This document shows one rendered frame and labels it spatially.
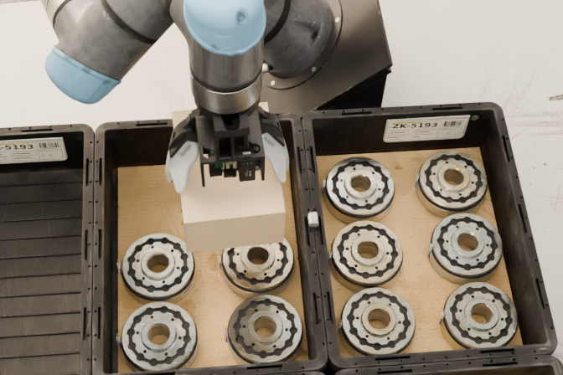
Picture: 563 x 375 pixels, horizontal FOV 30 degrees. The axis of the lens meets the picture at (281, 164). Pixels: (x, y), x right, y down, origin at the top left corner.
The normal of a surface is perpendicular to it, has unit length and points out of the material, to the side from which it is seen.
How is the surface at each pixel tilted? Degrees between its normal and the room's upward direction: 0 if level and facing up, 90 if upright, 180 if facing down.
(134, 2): 49
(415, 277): 0
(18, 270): 0
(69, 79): 55
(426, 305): 0
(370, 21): 43
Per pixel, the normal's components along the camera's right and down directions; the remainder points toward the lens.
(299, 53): 0.15, 0.53
